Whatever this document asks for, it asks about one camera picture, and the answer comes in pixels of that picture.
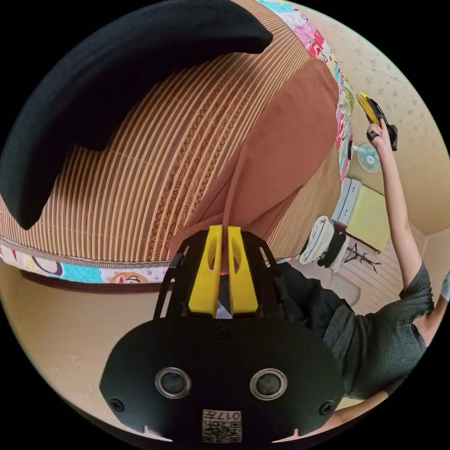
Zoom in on brown long pants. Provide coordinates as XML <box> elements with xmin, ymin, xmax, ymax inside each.
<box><xmin>178</xmin><ymin>60</ymin><xmax>342</xmax><ymax>248</ymax></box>

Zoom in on person's body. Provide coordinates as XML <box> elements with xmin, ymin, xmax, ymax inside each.
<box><xmin>274</xmin><ymin>262</ymin><xmax>450</xmax><ymax>422</ymax></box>

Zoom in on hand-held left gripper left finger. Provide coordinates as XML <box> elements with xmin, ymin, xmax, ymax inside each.
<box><xmin>188</xmin><ymin>225</ymin><xmax>224</xmax><ymax>314</ymax></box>

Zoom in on standing fan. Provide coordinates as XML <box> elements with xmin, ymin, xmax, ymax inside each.
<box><xmin>351</xmin><ymin>142</ymin><xmax>383</xmax><ymax>173</ymax></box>

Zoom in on black coat stand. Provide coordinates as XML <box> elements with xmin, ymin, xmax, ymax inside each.
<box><xmin>344</xmin><ymin>242</ymin><xmax>383</xmax><ymax>275</ymax></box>

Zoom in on person's right forearm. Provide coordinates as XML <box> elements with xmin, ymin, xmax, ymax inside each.
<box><xmin>378</xmin><ymin>140</ymin><xmax>415</xmax><ymax>243</ymax></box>

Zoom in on white drawer cabinet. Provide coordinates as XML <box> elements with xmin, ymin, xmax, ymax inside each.
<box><xmin>331</xmin><ymin>177</ymin><xmax>362</xmax><ymax>226</ymax></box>

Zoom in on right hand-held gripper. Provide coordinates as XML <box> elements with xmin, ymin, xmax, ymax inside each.
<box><xmin>357</xmin><ymin>92</ymin><xmax>398</xmax><ymax>152</ymax></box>

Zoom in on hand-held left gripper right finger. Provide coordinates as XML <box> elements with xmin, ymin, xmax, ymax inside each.
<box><xmin>227</xmin><ymin>226</ymin><xmax>260</xmax><ymax>315</ymax></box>

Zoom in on black garment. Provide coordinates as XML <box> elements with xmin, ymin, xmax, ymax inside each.
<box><xmin>0</xmin><ymin>0</ymin><xmax>274</xmax><ymax>231</ymax></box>

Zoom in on person's left forearm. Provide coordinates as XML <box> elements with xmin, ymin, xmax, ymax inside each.
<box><xmin>330</xmin><ymin>390</ymin><xmax>391</xmax><ymax>428</ymax></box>

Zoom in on rolled white blanket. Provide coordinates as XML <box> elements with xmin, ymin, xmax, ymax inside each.
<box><xmin>299</xmin><ymin>215</ymin><xmax>335</xmax><ymax>265</ymax></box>

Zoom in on person's right hand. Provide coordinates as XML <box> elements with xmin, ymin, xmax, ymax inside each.
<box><xmin>366</xmin><ymin>125</ymin><xmax>387</xmax><ymax>150</ymax></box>

